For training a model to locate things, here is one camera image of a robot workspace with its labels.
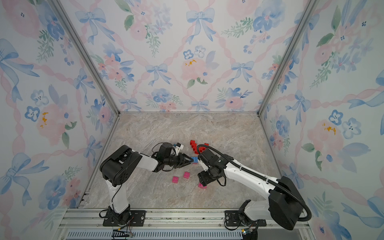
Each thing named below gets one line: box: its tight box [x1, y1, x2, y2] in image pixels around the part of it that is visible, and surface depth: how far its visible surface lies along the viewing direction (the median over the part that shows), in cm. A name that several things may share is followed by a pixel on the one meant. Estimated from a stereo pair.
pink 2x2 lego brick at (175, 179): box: [172, 176, 179, 184], surface depth 88 cm
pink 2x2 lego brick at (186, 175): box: [183, 171, 191, 179], surface depth 90 cm
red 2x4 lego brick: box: [190, 140, 210, 155], surface depth 100 cm
